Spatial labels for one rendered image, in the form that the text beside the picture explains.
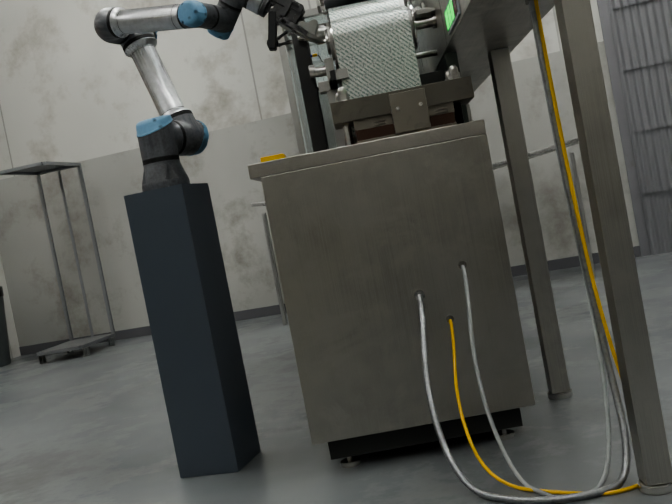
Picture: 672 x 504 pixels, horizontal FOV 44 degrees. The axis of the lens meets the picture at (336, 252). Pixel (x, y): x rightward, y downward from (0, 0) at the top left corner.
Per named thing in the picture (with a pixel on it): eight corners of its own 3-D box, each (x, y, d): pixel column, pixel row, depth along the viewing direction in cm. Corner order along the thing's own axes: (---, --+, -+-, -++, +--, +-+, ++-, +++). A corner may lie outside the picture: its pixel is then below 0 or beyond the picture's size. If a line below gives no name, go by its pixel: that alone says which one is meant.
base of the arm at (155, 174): (134, 194, 258) (127, 162, 258) (156, 193, 273) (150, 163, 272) (177, 185, 254) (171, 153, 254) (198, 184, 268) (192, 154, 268)
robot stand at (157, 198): (180, 478, 260) (123, 195, 256) (206, 457, 279) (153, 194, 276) (238, 472, 255) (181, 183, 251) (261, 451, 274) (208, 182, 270)
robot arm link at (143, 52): (165, 164, 270) (96, 20, 277) (194, 162, 283) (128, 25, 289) (189, 145, 264) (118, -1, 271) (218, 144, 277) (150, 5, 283)
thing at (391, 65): (347, 111, 253) (336, 51, 252) (423, 96, 252) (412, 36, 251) (347, 111, 253) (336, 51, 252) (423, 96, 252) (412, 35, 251)
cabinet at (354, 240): (341, 339, 484) (313, 194, 480) (450, 319, 481) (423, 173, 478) (316, 480, 233) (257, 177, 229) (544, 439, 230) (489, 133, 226)
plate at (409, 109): (395, 134, 233) (388, 95, 232) (430, 127, 232) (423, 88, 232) (395, 133, 230) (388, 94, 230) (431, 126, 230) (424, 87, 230)
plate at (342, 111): (335, 129, 249) (331, 110, 249) (467, 104, 248) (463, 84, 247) (333, 124, 233) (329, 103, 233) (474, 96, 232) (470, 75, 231)
